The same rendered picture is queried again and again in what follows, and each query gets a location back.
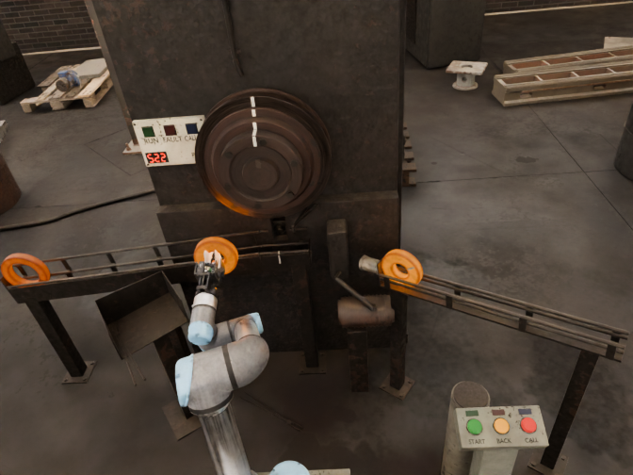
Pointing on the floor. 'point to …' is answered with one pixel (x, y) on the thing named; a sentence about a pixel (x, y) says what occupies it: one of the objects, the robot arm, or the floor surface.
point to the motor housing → (355, 310)
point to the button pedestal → (482, 458)
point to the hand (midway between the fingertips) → (215, 252)
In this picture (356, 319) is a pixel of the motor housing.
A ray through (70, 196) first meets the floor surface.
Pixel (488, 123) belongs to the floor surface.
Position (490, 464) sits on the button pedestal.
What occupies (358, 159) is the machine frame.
